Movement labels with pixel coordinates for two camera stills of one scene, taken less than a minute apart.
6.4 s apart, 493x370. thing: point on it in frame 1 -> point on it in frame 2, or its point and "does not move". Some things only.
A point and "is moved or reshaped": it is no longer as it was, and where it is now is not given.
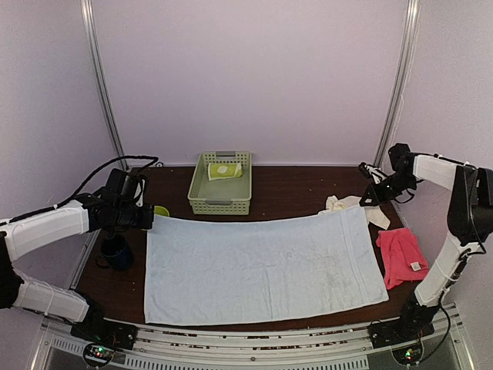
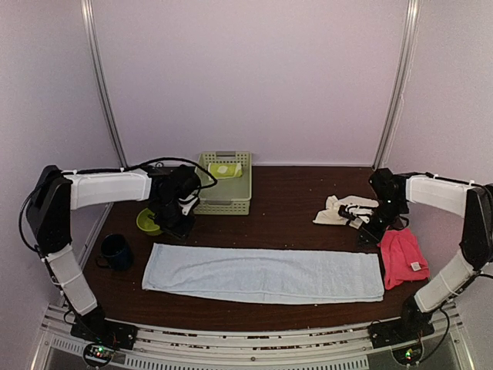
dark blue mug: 115,253 does not move
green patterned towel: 224,170 does not move
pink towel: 402,257 does not move
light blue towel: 261,266 is moved or reshaped
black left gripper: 145,222 -> 182,230
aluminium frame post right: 410,41 does not move
